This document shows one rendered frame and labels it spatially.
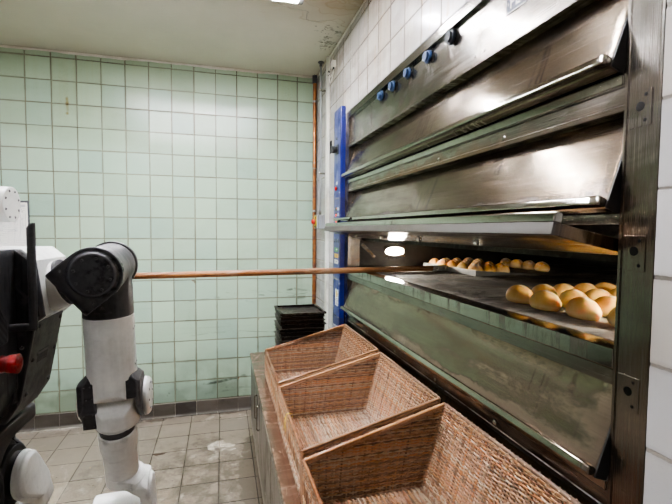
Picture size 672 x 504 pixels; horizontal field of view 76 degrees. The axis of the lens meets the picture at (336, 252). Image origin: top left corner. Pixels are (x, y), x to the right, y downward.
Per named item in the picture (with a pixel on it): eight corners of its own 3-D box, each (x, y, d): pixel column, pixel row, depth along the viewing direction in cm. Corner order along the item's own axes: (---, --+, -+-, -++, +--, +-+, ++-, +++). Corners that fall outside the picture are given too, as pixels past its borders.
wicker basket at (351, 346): (345, 368, 254) (346, 322, 252) (380, 407, 199) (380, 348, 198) (263, 375, 241) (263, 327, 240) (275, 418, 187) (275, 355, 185)
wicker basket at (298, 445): (381, 409, 197) (382, 350, 195) (442, 478, 142) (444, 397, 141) (275, 421, 184) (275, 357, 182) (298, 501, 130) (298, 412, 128)
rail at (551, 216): (324, 226, 250) (328, 227, 251) (553, 221, 78) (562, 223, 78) (325, 223, 250) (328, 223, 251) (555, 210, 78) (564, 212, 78)
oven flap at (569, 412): (346, 310, 256) (357, 278, 257) (602, 479, 84) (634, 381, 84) (339, 308, 255) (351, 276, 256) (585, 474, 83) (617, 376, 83)
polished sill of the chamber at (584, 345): (357, 273, 257) (357, 267, 257) (637, 367, 84) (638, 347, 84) (347, 273, 256) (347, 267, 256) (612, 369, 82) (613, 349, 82)
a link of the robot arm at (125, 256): (125, 322, 78) (121, 247, 76) (70, 325, 75) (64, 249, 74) (138, 307, 89) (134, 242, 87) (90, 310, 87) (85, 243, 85)
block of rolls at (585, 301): (642, 294, 155) (643, 278, 155) (820, 321, 109) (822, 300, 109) (497, 299, 140) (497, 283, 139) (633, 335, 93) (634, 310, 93)
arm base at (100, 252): (135, 299, 76) (109, 239, 74) (59, 327, 73) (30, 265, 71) (149, 285, 90) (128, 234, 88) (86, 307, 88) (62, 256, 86)
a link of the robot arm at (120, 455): (144, 478, 88) (136, 399, 82) (88, 488, 85) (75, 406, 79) (150, 442, 98) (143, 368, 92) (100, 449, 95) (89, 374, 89)
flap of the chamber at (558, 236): (323, 230, 250) (355, 237, 256) (550, 234, 78) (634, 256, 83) (324, 226, 250) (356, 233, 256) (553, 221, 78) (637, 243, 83)
